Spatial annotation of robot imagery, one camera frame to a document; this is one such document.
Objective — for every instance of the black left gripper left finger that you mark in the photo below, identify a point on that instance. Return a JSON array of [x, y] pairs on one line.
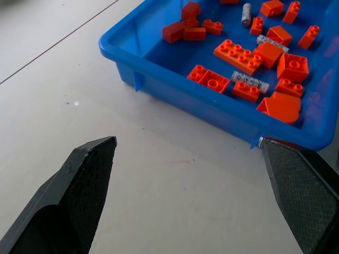
[[79, 195]]

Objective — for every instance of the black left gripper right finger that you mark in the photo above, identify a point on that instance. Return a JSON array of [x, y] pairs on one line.
[[299, 195]]

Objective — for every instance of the orange curved plastic building brick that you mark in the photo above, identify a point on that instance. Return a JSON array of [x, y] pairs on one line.
[[283, 108]]

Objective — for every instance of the orange two-stud brick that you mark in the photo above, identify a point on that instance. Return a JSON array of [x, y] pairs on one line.
[[289, 87], [196, 73], [213, 26], [246, 91], [291, 12], [308, 37], [256, 26]]

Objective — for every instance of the white printed battery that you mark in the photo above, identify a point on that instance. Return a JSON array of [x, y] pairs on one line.
[[265, 40], [249, 80]]

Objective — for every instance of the large orange eight-stud plate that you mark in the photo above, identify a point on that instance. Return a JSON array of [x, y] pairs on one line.
[[238, 55]]

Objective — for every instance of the blue plastic tray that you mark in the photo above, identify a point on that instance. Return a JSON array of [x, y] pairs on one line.
[[169, 53]]

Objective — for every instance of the grey cylindrical battery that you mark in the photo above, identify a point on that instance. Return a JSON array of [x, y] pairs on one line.
[[246, 15]]

